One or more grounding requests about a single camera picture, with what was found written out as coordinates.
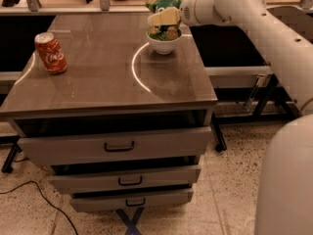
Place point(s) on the grey side table frame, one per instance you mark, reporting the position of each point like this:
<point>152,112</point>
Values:
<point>269,70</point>

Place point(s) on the grey drawer cabinet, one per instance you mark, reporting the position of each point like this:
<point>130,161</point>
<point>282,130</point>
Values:
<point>114,82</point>

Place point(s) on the bottom grey drawer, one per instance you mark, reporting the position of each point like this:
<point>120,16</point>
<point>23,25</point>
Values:
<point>134,200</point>

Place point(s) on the top grey drawer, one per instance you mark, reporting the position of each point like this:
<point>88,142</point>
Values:
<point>116,147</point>

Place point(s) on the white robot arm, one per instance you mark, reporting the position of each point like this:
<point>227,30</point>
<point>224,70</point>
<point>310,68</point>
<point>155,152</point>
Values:
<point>285,194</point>

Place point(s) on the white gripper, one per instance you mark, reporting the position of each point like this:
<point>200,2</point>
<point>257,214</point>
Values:
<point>190,13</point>

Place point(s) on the white ceramic bowl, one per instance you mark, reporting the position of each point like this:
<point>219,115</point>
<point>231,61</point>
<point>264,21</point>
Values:
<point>164,47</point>

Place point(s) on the orange soda can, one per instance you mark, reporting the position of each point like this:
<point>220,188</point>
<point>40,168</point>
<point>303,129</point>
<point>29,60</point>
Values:
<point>50,52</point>

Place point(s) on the middle grey drawer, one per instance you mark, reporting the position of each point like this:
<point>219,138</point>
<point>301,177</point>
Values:
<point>127,179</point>

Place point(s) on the green rice chip bag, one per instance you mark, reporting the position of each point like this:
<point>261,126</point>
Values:
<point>165,19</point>

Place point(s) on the grey drawer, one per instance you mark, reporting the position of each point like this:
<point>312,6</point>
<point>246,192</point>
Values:
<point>134,200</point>
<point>116,147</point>
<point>127,179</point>

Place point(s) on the blue tape floor cross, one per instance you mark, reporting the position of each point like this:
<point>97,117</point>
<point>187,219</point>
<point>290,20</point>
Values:
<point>130,222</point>

